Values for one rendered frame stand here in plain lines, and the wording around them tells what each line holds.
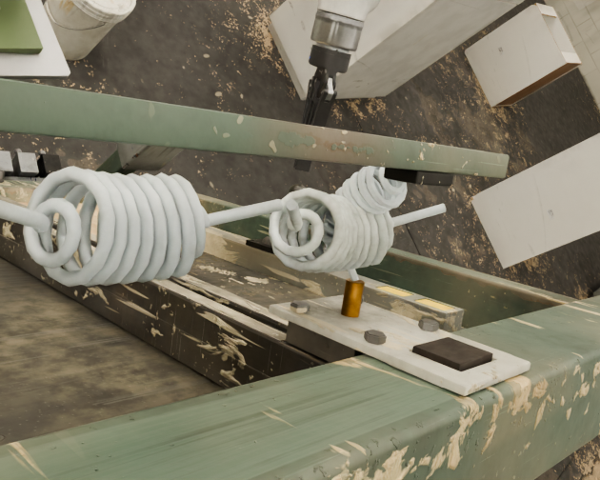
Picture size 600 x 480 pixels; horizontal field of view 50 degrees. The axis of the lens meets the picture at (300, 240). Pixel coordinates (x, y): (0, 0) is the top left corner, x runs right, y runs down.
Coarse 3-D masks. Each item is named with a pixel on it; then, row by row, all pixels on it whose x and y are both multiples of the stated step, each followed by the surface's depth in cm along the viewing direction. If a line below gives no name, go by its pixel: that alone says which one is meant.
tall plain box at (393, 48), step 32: (288, 0) 371; (384, 0) 332; (416, 0) 321; (448, 0) 322; (480, 0) 341; (512, 0) 363; (288, 32) 375; (384, 32) 336; (416, 32) 347; (448, 32) 369; (288, 64) 383; (352, 64) 352; (384, 64) 374; (416, 64) 401; (352, 96) 409
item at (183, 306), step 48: (336, 192) 53; (384, 192) 53; (0, 240) 98; (96, 240) 87; (96, 288) 79; (144, 288) 71; (192, 288) 72; (144, 336) 72; (192, 336) 66; (240, 336) 60; (288, 336) 57; (336, 336) 50; (384, 336) 48; (432, 336) 52; (240, 384) 61; (480, 384) 43
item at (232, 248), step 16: (208, 240) 123; (224, 240) 120; (240, 240) 119; (224, 256) 120; (240, 256) 117; (256, 256) 114; (272, 256) 111; (272, 272) 111; (288, 272) 108; (304, 272) 106; (320, 272) 103; (336, 272) 103; (304, 288) 106; (320, 288) 103; (336, 288) 101; (368, 288) 97; (384, 304) 95; (400, 304) 93; (416, 304) 91; (448, 304) 93; (416, 320) 91; (448, 320) 88
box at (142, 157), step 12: (120, 144) 177; (132, 144) 173; (120, 156) 177; (132, 156) 173; (144, 156) 174; (156, 156) 176; (168, 156) 178; (132, 168) 178; (144, 168) 181; (156, 168) 183
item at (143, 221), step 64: (0, 128) 24; (64, 128) 26; (128, 128) 28; (192, 128) 31; (256, 128) 34; (320, 128) 37; (64, 192) 35; (128, 192) 34; (192, 192) 37; (320, 192) 48; (64, 256) 32; (128, 256) 34; (192, 256) 37; (320, 256) 48
